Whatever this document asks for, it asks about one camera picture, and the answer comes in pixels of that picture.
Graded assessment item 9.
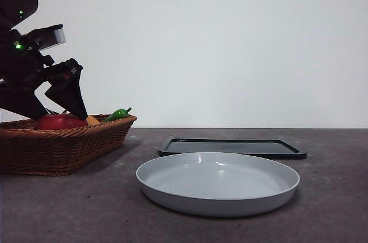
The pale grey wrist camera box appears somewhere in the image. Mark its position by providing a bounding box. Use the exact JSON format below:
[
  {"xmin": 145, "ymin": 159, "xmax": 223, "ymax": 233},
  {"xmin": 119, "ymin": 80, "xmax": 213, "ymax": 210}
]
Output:
[{"xmin": 27, "ymin": 24, "xmax": 67, "ymax": 52}]

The red tomato with green stem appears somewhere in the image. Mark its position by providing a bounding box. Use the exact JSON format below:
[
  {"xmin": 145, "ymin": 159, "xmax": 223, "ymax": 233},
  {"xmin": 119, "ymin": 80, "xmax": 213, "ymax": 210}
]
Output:
[{"xmin": 34, "ymin": 108, "xmax": 88, "ymax": 130}]

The pale grey round plate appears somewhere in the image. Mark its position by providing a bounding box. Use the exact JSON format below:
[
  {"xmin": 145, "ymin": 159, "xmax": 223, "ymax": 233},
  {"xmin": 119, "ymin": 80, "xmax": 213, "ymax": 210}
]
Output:
[{"xmin": 135, "ymin": 152, "xmax": 301, "ymax": 217}]

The brown wicker basket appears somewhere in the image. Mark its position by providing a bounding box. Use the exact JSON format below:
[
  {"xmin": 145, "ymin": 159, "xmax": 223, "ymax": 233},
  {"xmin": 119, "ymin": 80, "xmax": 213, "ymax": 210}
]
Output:
[{"xmin": 0, "ymin": 114, "xmax": 137, "ymax": 176}]

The green chili pepper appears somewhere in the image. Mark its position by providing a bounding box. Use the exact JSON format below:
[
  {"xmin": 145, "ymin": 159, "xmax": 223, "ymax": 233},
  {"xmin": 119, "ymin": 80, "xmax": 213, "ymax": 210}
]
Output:
[{"xmin": 100, "ymin": 107, "xmax": 132, "ymax": 124}]

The black rectangular tray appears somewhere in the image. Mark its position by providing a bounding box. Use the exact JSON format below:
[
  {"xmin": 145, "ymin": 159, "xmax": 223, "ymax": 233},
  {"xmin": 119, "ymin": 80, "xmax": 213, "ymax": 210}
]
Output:
[{"xmin": 158, "ymin": 137, "xmax": 307, "ymax": 160}]

